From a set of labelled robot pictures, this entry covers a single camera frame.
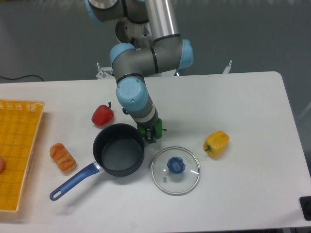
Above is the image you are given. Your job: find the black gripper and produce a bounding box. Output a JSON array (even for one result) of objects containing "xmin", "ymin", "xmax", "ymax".
[{"xmin": 137, "ymin": 117, "xmax": 159, "ymax": 143}]

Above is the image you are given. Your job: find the green bell pepper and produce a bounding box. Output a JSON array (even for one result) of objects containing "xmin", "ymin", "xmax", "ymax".
[{"xmin": 147, "ymin": 118, "xmax": 167, "ymax": 139}]

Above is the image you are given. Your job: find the dark saucepan blue handle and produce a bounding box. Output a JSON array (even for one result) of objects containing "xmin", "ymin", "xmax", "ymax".
[{"xmin": 50, "ymin": 123, "xmax": 145, "ymax": 201}]

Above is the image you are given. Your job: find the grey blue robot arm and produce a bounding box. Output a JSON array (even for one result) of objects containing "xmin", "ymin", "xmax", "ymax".
[{"xmin": 86, "ymin": 0, "xmax": 193, "ymax": 143}]

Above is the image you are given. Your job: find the glass lid blue knob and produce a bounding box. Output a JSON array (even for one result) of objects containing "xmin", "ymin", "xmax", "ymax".
[{"xmin": 151, "ymin": 147, "xmax": 201, "ymax": 196}]

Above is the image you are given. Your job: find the red bell pepper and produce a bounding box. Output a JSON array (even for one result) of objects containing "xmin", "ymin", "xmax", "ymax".
[{"xmin": 91, "ymin": 102, "xmax": 114, "ymax": 126}]

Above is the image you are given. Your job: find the yellow bell pepper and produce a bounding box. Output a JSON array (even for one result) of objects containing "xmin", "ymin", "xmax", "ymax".
[{"xmin": 203, "ymin": 131, "xmax": 229, "ymax": 159}]

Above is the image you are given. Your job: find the orange bread loaf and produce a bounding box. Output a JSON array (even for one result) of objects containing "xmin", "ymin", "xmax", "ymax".
[{"xmin": 50, "ymin": 143, "xmax": 76, "ymax": 173}]

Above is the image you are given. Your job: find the yellow woven basket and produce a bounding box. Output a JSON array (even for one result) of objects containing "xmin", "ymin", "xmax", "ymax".
[{"xmin": 0, "ymin": 99, "xmax": 45, "ymax": 213}]

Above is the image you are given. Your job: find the black corner device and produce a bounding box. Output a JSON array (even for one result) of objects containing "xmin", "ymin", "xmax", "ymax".
[{"xmin": 299, "ymin": 196, "xmax": 311, "ymax": 221}]

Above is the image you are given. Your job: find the white left mounting bracket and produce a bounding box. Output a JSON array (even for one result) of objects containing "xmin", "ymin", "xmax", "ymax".
[{"xmin": 96, "ymin": 62, "xmax": 115, "ymax": 80}]

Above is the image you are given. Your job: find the white mounting bracket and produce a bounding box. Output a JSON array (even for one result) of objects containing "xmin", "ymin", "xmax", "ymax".
[
  {"xmin": 96, "ymin": 62, "xmax": 115, "ymax": 80},
  {"xmin": 223, "ymin": 60, "xmax": 232, "ymax": 74}
]

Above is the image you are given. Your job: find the white right mounting bracket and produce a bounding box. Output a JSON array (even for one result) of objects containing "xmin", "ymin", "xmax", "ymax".
[{"xmin": 223, "ymin": 60, "xmax": 232, "ymax": 74}]

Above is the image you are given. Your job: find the black cable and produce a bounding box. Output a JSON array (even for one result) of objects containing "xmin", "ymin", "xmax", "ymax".
[{"xmin": 0, "ymin": 74, "xmax": 44, "ymax": 82}]

